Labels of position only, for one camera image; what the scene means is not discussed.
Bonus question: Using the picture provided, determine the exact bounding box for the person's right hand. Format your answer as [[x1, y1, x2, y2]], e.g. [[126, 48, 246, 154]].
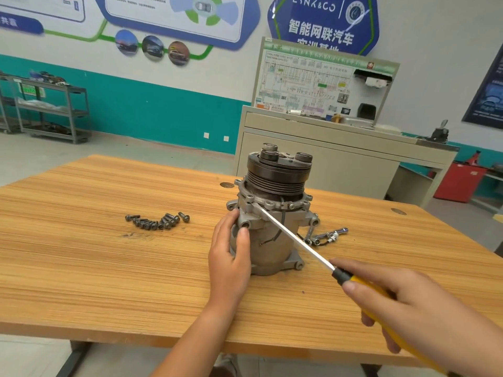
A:
[[343, 258, 503, 377]]

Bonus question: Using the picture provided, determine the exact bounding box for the person's left hand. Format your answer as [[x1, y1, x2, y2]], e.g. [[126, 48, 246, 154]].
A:
[[207, 208, 253, 313]]

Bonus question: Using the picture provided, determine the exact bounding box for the grey metal compressor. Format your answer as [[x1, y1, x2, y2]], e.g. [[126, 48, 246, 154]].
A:
[[226, 142, 321, 277]]

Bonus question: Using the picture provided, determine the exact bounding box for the yellow handled screwdriver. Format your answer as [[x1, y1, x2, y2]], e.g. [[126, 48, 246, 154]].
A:
[[251, 202, 449, 375]]

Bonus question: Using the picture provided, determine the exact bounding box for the silver L-shaped socket wrench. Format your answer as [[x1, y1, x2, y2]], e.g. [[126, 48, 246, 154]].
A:
[[305, 224, 322, 247]]

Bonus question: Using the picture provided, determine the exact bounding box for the silver combination wrench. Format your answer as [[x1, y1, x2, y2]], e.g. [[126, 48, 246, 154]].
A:
[[311, 227, 350, 247]]

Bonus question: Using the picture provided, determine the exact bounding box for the person's left forearm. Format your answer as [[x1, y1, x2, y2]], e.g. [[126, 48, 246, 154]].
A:
[[151, 304, 237, 377]]

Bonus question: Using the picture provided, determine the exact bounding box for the red cabinet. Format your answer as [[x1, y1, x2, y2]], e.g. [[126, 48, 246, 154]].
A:
[[434, 161, 490, 204]]

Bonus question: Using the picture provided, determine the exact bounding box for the beige workbench cabinet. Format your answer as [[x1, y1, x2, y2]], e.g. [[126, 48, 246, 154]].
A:
[[234, 106, 459, 209]]

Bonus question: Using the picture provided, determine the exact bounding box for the small black device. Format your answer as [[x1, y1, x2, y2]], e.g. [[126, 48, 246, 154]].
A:
[[428, 119, 451, 143]]

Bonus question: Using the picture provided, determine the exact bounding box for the white wiring display board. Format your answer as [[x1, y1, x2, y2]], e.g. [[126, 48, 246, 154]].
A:
[[251, 37, 401, 126]]

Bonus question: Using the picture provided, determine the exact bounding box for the grey metal shelf cart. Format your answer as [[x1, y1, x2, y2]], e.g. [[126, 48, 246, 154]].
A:
[[16, 72, 91, 145], [0, 72, 20, 135]]

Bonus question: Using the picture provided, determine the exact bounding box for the blue rounded infographic panel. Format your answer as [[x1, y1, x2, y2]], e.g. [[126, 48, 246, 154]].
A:
[[93, 0, 262, 52]]

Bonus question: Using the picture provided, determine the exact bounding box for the round photo wall decal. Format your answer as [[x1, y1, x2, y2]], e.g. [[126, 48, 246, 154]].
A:
[[167, 40, 191, 66], [115, 29, 140, 57], [140, 34, 166, 61]]

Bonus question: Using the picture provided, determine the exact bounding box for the dark wall poster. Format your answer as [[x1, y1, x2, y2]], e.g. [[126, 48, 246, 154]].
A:
[[463, 43, 503, 130]]

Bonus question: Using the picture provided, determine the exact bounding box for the blue hexagon wall sign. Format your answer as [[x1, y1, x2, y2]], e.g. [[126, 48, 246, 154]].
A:
[[267, 0, 380, 57]]

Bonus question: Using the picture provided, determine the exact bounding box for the white infographic wall panel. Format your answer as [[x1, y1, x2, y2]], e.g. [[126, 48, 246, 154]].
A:
[[0, 0, 86, 23]]

